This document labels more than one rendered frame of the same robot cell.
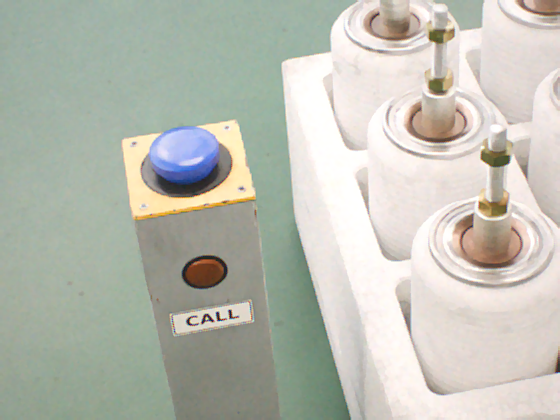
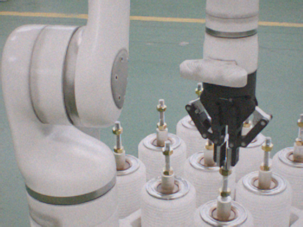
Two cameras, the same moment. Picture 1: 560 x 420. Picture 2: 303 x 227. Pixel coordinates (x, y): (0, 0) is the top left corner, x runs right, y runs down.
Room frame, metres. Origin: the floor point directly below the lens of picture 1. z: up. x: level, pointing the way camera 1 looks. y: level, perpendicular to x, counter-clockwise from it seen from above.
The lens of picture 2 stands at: (0.01, -0.84, 0.77)
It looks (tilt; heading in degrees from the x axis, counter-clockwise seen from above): 25 degrees down; 50
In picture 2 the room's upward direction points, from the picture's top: 1 degrees counter-clockwise
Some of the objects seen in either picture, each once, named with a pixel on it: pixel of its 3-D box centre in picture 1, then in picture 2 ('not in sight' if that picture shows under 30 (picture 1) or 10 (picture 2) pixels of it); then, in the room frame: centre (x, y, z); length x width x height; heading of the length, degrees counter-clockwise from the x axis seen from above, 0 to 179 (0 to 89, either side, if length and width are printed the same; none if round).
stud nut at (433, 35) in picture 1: (439, 30); (161, 108); (0.65, -0.11, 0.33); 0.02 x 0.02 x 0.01; 5
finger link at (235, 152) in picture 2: not in sight; (239, 151); (0.56, -0.38, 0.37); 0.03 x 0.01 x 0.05; 110
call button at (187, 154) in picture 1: (185, 159); not in sight; (0.55, 0.05, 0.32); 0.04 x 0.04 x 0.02
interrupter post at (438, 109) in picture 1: (438, 106); (161, 136); (0.65, -0.11, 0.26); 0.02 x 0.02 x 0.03
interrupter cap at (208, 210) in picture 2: not in sight; (223, 213); (0.56, -0.36, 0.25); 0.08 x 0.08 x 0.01
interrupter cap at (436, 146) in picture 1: (438, 121); (162, 142); (0.65, -0.11, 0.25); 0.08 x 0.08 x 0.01
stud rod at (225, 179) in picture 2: not in sight; (225, 182); (0.56, -0.36, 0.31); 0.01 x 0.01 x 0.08; 5
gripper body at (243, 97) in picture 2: not in sight; (228, 93); (0.56, -0.36, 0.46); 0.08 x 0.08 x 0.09
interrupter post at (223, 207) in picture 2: not in sight; (223, 207); (0.56, -0.36, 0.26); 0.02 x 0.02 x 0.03
